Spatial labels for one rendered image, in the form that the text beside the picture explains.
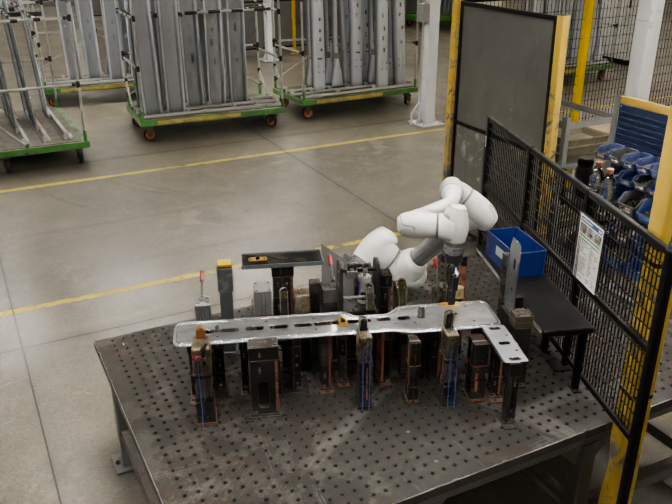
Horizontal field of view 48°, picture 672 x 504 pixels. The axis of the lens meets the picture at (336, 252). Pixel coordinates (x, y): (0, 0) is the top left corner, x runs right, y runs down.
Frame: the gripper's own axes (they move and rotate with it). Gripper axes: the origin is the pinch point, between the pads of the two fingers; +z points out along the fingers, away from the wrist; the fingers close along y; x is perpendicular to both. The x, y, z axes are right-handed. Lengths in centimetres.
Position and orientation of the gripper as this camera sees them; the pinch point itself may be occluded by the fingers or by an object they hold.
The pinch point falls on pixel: (450, 296)
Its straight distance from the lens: 327.4
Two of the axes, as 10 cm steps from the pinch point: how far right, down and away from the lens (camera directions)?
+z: 0.0, 9.1, 4.1
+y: 1.5, 4.0, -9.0
